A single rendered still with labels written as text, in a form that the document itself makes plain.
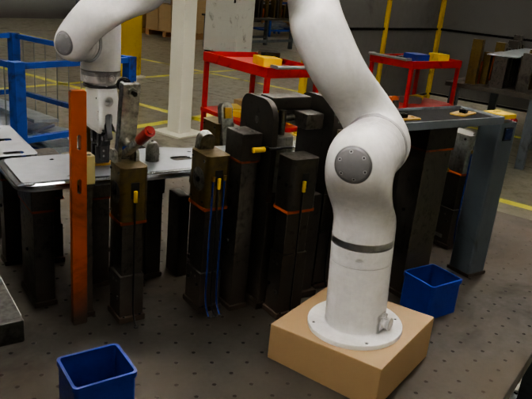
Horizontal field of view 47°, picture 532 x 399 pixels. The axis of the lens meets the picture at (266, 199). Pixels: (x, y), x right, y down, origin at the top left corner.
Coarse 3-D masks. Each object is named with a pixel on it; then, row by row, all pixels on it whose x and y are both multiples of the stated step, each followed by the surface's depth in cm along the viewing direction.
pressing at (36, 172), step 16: (0, 160) 137; (16, 160) 137; (32, 160) 138; (48, 160) 139; (64, 160) 140; (144, 160) 146; (160, 160) 148; (16, 176) 127; (32, 176) 128; (48, 176) 129; (64, 176) 130; (96, 176) 132; (160, 176) 137; (176, 176) 140
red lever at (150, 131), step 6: (150, 126) 116; (144, 132) 115; (150, 132) 115; (138, 138) 117; (144, 138) 116; (150, 138) 116; (132, 144) 121; (138, 144) 119; (126, 150) 124; (132, 150) 123; (126, 156) 126
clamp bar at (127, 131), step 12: (120, 84) 120; (132, 84) 120; (120, 96) 120; (132, 96) 120; (120, 108) 121; (132, 108) 122; (120, 120) 122; (132, 120) 123; (120, 132) 123; (132, 132) 124; (120, 144) 124; (120, 156) 126; (132, 156) 127
